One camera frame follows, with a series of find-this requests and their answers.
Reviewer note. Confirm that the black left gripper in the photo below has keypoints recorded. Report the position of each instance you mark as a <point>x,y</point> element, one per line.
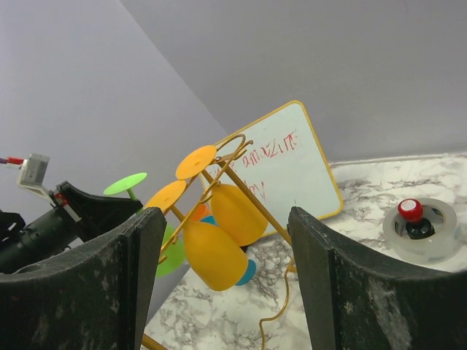
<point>75,214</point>

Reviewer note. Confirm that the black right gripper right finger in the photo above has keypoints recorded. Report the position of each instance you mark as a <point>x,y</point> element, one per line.
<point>358,298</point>

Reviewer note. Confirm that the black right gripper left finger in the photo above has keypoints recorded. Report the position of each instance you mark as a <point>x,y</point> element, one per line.
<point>94,296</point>

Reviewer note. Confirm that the yellow plastic wine glass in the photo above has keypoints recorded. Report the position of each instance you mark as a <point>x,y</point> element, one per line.
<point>231,208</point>
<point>213,255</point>

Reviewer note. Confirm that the orange plastic wine glass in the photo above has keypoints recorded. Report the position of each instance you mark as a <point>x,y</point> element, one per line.
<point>200,212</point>

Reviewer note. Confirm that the clear tape roll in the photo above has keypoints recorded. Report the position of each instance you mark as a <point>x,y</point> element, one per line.
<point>444,243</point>

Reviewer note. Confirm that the small bottle with red cap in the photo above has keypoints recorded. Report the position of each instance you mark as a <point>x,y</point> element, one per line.
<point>417,226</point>

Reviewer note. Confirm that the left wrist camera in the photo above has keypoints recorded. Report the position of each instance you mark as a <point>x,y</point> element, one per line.
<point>32,174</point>

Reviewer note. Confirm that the gold wire wine glass rack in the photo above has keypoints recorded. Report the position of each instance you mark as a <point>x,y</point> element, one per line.
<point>218,171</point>

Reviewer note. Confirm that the small whiteboard with yellow frame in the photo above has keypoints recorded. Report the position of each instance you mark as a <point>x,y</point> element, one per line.
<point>284,165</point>

